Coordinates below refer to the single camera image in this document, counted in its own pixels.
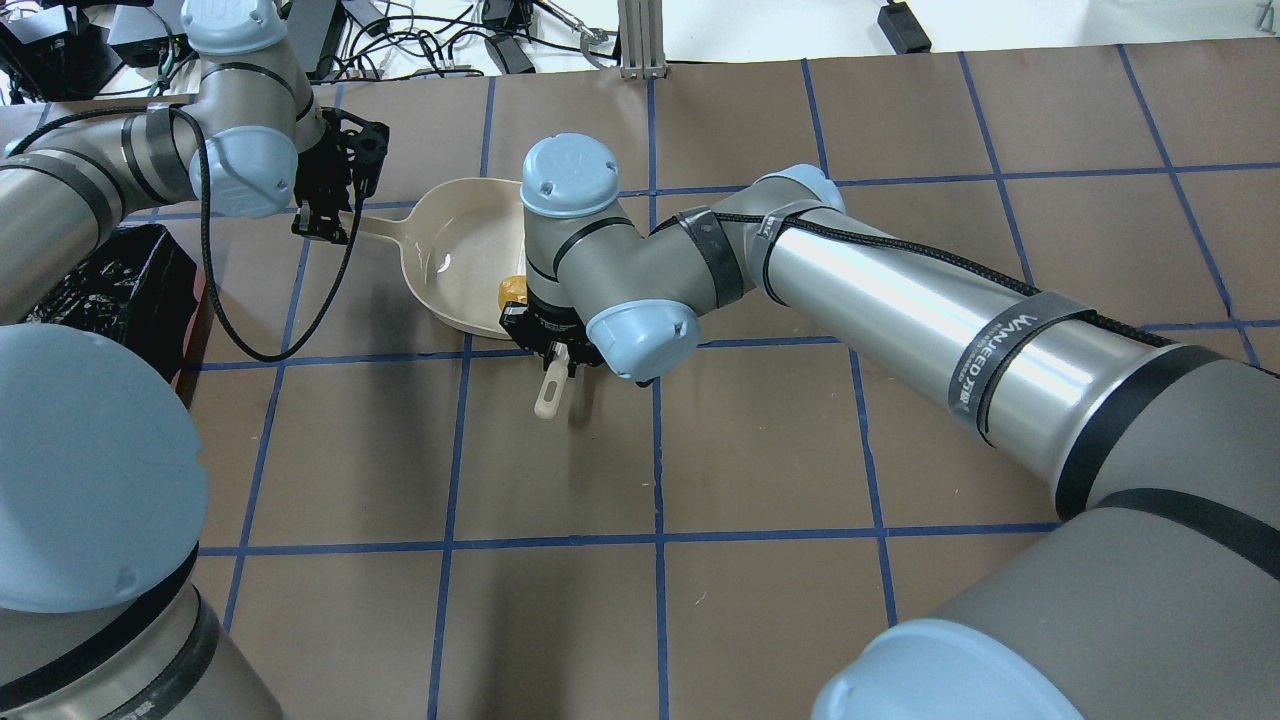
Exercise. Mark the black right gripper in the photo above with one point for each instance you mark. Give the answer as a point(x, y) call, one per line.
point(545, 331)

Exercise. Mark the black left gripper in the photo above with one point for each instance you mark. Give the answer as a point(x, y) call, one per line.
point(322, 190)

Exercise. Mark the beige hand brush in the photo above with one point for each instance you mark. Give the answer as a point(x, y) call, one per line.
point(551, 392)

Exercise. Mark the beige plastic dustpan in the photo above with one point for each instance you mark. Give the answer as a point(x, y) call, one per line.
point(459, 242)

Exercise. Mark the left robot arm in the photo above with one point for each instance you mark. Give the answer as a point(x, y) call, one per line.
point(104, 499)

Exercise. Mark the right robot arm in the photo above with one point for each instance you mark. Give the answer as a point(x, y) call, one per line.
point(1157, 596)

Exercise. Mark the bin with black bag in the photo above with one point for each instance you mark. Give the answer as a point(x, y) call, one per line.
point(139, 288)

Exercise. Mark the yellow toy pepper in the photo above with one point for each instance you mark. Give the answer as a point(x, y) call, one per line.
point(513, 290)

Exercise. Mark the black power adapter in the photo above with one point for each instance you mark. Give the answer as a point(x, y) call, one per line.
point(903, 31)

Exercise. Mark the aluminium frame post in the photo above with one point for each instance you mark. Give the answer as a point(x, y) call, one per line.
point(640, 40)

